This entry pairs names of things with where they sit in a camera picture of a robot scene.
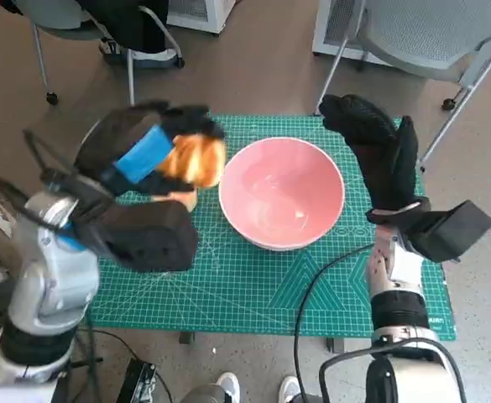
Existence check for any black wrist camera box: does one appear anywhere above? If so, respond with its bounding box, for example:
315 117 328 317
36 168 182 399
406 200 491 264
87 199 199 274

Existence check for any small white cabinet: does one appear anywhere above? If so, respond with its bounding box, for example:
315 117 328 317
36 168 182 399
167 0 233 37

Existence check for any green cutting mat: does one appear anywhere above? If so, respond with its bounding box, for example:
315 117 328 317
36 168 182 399
85 113 457 341

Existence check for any grey mesh chair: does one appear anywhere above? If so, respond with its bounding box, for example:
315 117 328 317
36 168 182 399
311 0 491 169

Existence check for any rectangular toy bread slice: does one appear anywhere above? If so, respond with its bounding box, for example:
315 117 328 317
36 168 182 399
156 133 226 188

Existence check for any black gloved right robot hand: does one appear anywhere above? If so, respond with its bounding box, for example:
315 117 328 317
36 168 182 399
318 94 418 210

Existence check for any white cabinet with vent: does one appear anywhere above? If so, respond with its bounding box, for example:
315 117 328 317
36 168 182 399
311 0 393 64

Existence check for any grey chair with castors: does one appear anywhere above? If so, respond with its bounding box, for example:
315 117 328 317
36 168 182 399
30 0 186 106

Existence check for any seated person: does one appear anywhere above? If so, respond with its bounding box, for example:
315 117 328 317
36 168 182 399
75 0 179 66

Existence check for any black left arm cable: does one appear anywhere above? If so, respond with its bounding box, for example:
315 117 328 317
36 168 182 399
0 128 103 403

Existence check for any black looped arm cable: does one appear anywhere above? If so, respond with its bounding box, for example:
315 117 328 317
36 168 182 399
318 342 468 403

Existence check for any black electronic box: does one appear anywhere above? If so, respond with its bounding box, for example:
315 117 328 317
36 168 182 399
114 359 160 403

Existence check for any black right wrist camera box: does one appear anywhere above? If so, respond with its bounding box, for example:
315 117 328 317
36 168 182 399
406 200 491 264

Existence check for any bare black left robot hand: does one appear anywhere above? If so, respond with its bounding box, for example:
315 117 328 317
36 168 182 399
75 99 227 198

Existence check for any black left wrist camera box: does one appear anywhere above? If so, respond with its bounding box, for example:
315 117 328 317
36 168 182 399
87 199 199 274

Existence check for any person in white shoes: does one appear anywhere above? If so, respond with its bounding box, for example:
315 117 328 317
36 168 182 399
181 371 330 403

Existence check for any pink bowl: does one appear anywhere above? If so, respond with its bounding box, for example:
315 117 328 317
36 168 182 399
218 139 347 252

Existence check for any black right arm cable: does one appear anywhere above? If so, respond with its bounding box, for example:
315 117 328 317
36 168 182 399
294 243 374 403

